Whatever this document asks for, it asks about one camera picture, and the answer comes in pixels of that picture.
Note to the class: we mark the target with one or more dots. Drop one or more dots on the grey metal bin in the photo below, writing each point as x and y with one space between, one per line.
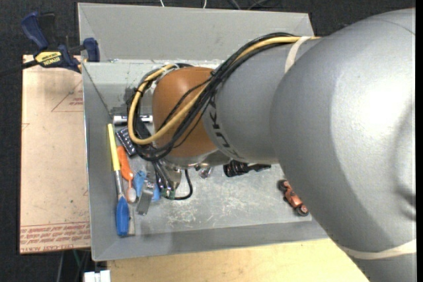
211 208

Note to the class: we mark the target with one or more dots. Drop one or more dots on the silver metal cylinder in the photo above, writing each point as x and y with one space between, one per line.
119 119

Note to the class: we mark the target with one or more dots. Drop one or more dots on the orange toothbrush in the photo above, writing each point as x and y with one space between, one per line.
125 165

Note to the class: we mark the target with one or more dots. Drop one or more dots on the red-brown toy motorcycle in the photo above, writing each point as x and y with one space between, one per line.
292 198

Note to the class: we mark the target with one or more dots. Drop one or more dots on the black keypad device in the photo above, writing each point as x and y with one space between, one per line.
126 141

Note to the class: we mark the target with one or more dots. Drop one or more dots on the small blue plastic piece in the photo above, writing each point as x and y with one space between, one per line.
139 182

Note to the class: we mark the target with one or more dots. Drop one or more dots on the brown cardboard board red print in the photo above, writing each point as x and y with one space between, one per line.
53 148

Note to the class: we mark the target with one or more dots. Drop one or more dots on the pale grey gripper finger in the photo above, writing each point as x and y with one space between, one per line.
144 203

